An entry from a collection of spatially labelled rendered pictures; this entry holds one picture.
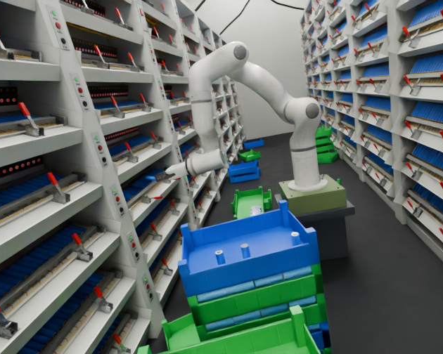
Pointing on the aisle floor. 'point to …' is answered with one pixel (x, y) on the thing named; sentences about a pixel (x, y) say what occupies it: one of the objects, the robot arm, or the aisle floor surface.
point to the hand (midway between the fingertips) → (160, 176)
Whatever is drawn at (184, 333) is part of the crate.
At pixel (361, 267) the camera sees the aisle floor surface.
